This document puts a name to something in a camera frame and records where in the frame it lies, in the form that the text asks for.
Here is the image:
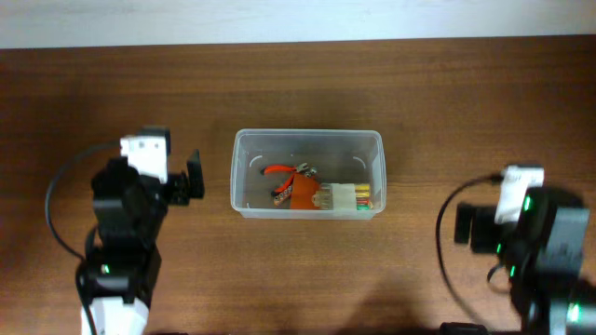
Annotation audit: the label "orange socket bit rail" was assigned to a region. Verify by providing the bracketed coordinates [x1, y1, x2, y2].
[264, 165, 320, 207]

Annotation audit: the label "clear plastic container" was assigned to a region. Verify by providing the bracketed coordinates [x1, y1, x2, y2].
[230, 128, 387, 220]

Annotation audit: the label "red scraper wooden handle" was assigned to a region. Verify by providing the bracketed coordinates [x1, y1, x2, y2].
[290, 174, 319, 210]

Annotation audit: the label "red handled cutting pliers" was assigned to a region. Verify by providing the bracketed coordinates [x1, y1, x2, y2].
[261, 163, 310, 196]

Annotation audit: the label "clear pack of coloured markers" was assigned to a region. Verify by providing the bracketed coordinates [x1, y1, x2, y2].
[311, 183, 373, 210]

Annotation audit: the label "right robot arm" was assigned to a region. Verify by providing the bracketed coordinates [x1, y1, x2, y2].
[454, 186, 595, 334]

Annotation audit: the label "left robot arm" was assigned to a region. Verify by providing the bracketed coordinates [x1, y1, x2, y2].
[75, 151, 205, 334]

